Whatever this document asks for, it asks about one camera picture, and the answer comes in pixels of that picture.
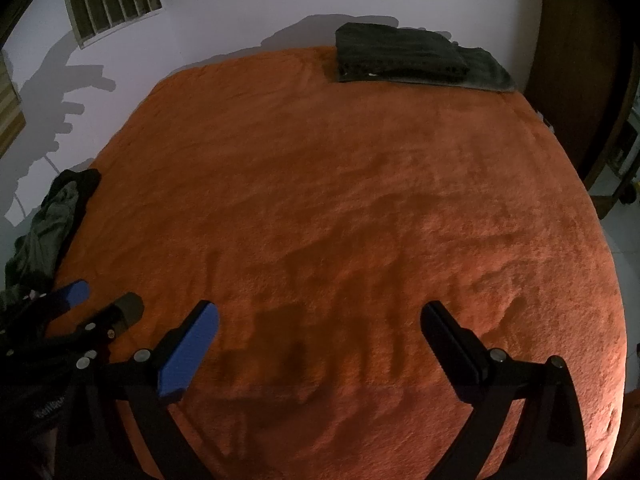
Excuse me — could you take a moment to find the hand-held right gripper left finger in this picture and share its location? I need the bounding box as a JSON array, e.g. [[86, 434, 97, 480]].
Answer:
[[57, 300, 221, 480]]

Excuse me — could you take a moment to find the orange fleece blanket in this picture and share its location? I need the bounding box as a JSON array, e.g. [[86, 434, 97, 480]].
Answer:
[[50, 46, 628, 480]]

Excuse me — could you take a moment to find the wooden window frame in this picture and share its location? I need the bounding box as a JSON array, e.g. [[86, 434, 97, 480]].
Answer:
[[0, 50, 27, 158]]

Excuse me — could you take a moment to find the grey folded garment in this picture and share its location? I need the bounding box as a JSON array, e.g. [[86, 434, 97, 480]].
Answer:
[[340, 45, 517, 93]]

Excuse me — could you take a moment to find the dark wooden door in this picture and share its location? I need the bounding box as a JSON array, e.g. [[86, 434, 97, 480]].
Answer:
[[522, 0, 640, 191]]

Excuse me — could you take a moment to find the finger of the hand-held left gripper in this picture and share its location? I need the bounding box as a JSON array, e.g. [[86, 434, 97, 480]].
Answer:
[[10, 280, 92, 333], [39, 292, 146, 375]]

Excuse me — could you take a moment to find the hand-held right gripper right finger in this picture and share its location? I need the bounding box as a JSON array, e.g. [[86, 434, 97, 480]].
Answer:
[[421, 300, 588, 480]]

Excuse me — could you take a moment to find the barred window vent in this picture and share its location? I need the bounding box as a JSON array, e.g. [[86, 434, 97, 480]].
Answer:
[[61, 0, 163, 50]]

